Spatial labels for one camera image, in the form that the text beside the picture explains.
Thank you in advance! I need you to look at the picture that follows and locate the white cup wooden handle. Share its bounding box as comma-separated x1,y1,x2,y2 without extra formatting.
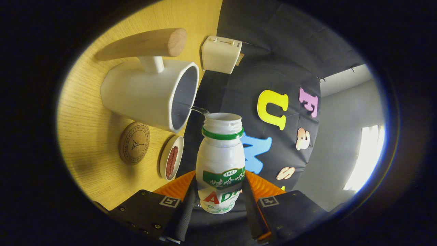
96,28,200,134

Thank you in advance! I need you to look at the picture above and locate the cream toaster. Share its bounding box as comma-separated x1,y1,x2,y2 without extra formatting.
201,36,243,74

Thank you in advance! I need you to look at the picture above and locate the round cork coaster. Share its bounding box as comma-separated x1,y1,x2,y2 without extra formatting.
118,122,151,165

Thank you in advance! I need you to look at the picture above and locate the white juice bottle green label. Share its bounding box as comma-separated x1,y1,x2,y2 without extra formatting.
196,113,245,215

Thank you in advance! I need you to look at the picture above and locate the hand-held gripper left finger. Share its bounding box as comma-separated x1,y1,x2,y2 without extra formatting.
109,170,198,244

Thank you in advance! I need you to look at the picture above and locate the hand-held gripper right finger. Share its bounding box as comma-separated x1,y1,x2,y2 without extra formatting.
242,170,328,244

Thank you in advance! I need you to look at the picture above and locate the round white plate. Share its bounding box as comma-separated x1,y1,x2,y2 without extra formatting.
159,135,184,181

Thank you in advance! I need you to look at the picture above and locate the black backdrop cloth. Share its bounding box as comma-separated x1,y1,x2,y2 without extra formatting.
178,0,366,219

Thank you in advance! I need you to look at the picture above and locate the brown meat patty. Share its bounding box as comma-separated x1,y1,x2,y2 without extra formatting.
166,146,179,179

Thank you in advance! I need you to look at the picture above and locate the wooden table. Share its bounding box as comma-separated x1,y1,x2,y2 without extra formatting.
56,0,224,210

